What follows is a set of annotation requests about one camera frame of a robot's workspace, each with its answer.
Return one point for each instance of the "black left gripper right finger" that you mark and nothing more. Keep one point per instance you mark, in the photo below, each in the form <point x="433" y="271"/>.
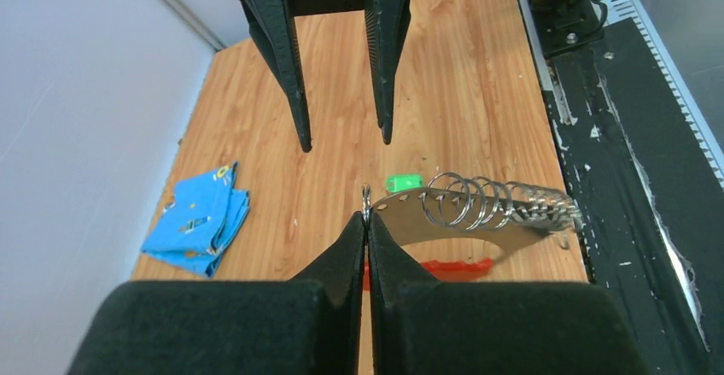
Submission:
<point x="422" y="325"/>

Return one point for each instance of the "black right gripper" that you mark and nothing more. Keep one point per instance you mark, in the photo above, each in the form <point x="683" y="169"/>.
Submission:
<point x="271" y="26"/>

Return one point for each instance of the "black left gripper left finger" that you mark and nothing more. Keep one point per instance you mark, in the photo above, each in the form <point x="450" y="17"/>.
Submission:
<point x="308" y="324"/>

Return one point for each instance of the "metal keyring plate with spring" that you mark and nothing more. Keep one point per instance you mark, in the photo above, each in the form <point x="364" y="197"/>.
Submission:
<point x="510" y="215"/>

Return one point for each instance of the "blue folded cloth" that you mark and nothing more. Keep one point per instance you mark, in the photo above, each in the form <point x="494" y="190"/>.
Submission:
<point x="200" y="222"/>

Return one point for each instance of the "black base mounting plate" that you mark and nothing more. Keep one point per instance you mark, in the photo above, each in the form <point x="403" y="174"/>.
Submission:
<point x="647" y="174"/>

